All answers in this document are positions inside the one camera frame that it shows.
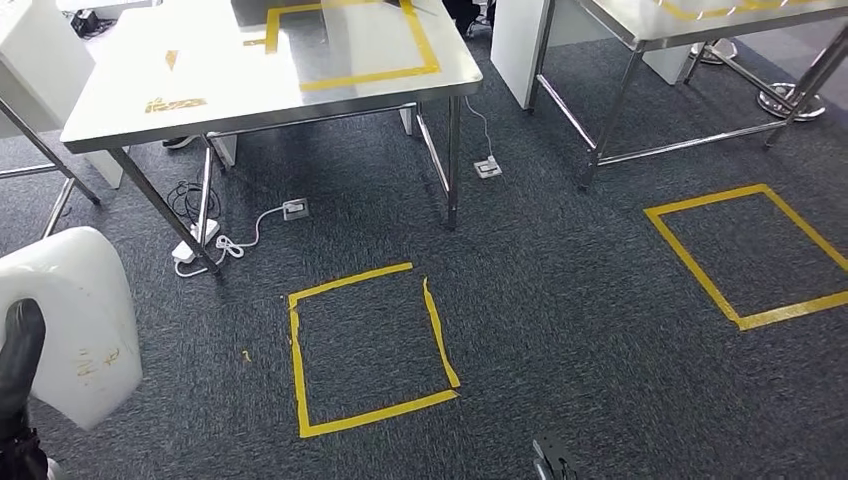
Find white plastic shell part scribbled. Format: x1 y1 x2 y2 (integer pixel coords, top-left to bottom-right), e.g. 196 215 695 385
0 226 144 432

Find stainless steel workbench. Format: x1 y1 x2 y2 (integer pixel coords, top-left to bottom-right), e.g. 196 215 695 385
59 0 485 281

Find yellow floor tape square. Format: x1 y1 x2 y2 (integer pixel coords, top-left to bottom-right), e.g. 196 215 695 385
288 262 462 440

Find white panel table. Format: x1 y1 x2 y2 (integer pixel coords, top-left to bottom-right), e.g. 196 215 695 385
490 0 696 111

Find white power strip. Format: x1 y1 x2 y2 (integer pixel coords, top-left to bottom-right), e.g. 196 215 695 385
171 218 222 265

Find stainless steel table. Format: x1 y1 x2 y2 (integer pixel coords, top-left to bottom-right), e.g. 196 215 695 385
526 0 848 193

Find chrome stool base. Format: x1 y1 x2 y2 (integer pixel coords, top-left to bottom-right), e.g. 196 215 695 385
688 38 739 66
757 82 828 123

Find black power adapters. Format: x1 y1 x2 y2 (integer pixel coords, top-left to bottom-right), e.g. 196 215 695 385
69 7 119 39

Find white cabinet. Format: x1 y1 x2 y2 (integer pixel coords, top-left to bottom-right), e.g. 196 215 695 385
0 0 125 190

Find white power cable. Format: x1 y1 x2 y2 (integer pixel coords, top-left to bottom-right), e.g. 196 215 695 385
173 205 287 280

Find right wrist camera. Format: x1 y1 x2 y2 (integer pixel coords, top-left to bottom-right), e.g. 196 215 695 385
531 433 578 480

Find black power cable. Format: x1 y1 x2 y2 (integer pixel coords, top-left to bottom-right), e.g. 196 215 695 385
165 180 223 231

